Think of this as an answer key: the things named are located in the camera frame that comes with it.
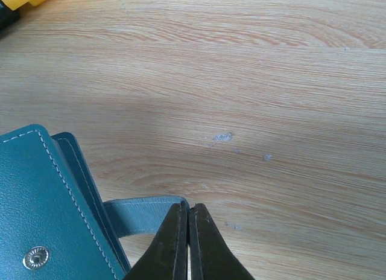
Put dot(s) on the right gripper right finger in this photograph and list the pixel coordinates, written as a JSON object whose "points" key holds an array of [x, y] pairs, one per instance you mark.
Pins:
{"points": [[210, 256]]}

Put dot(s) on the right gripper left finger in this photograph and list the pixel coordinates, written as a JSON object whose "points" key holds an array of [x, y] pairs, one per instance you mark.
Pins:
{"points": [[167, 256]]}

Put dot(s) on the left black bin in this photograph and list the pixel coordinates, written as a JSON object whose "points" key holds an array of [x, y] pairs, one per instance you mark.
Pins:
{"points": [[8, 17]]}

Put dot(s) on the teal card holder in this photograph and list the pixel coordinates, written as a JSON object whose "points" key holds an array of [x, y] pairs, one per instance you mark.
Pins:
{"points": [[54, 224]]}

